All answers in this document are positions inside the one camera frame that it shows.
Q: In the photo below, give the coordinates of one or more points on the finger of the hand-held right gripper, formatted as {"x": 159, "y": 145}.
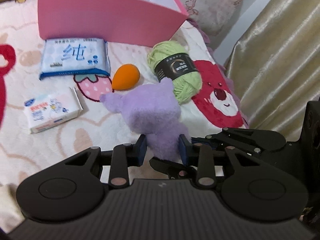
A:
{"x": 172, "y": 168}
{"x": 250, "y": 140}

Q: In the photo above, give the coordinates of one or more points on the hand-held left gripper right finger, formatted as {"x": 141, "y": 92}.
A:
{"x": 184, "y": 152}

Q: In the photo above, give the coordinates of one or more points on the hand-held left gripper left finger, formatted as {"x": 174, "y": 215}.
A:
{"x": 141, "y": 152}

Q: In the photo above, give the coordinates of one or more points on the purple plush toy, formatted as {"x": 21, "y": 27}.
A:
{"x": 152, "y": 112}

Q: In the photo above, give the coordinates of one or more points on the green yarn ball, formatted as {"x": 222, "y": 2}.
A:
{"x": 185, "y": 85}

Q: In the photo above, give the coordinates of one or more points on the orange makeup sponge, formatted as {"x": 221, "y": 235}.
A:
{"x": 126, "y": 77}

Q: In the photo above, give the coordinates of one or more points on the small white soap box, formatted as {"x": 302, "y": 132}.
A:
{"x": 50, "y": 111}

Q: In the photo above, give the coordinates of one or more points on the blue tissue packet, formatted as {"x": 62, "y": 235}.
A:
{"x": 75, "y": 56}

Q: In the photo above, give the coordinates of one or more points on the pink storage box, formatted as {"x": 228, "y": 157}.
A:
{"x": 105, "y": 17}

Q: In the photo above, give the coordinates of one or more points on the printed bear blanket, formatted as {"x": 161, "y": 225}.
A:
{"x": 100, "y": 127}

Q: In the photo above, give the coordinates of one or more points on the gold satin curtain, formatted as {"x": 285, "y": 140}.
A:
{"x": 280, "y": 62}

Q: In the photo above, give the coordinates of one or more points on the pink floral pillow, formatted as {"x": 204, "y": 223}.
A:
{"x": 215, "y": 5}

